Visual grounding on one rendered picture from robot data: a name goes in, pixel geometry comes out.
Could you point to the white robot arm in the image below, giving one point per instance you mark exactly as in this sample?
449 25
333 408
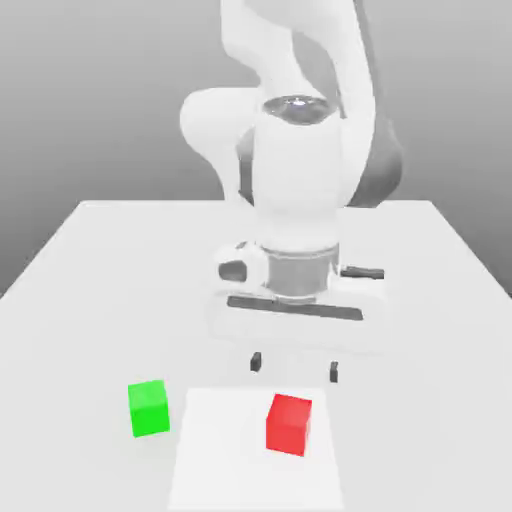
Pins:
296 168

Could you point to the small green cube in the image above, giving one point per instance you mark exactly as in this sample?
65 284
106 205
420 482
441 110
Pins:
148 408

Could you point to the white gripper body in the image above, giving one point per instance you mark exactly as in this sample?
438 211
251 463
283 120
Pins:
296 332

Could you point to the small red cube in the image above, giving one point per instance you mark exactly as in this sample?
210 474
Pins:
288 424

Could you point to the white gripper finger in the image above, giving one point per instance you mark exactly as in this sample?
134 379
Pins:
333 372
256 362

